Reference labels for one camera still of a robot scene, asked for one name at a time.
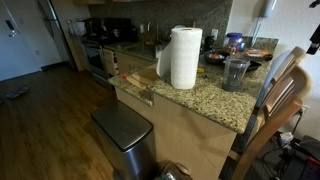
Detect white bottle with orange label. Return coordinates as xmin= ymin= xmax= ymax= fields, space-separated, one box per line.
xmin=208 ymin=53 xmax=226 ymax=61

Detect dark blue ceramic bowl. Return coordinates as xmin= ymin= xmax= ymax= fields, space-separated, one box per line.
xmin=203 ymin=49 xmax=231 ymax=66

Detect wooden cutting board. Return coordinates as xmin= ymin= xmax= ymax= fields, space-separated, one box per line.
xmin=121 ymin=67 xmax=161 ymax=90

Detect white paper towel roll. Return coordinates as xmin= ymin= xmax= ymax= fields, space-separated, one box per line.
xmin=156 ymin=26 xmax=204 ymax=90

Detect stainless steel trash can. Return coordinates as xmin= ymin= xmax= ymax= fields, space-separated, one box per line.
xmin=90 ymin=101 xmax=158 ymax=180

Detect curved metal faucet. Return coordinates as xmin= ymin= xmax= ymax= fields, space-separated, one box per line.
xmin=146 ymin=19 xmax=161 ymax=45

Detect black coffee maker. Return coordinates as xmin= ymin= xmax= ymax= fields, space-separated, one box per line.
xmin=203 ymin=35 xmax=215 ymax=53

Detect clear plastic cup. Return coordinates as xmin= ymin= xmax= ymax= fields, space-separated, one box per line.
xmin=221 ymin=55 xmax=251 ymax=93

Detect black and steel stove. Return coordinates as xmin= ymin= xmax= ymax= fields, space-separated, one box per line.
xmin=81 ymin=17 xmax=133 ymax=82

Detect black plastic food tray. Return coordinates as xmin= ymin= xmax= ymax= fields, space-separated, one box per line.
xmin=244 ymin=59 xmax=263 ymax=73

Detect orange snack packet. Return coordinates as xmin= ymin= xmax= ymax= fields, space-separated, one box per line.
xmin=245 ymin=48 xmax=270 ymax=56

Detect stainless steel refrigerator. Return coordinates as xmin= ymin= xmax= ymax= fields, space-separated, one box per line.
xmin=36 ymin=0 xmax=78 ymax=70

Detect light wooden slatted chair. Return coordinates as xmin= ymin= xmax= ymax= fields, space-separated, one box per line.
xmin=229 ymin=64 xmax=313 ymax=180
xmin=254 ymin=46 xmax=307 ymax=111

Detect dark shoes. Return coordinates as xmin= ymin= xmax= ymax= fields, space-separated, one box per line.
xmin=4 ymin=85 xmax=31 ymax=100

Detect white door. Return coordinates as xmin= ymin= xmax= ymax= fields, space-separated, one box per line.
xmin=0 ymin=0 xmax=43 ymax=82

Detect black and red bag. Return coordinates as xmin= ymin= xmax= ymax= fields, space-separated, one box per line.
xmin=282 ymin=135 xmax=320 ymax=180

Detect white wall outlet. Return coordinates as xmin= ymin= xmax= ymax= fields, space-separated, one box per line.
xmin=210 ymin=28 xmax=220 ymax=41

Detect white wall phone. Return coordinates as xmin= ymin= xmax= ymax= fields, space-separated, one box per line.
xmin=251 ymin=0 xmax=278 ymax=46

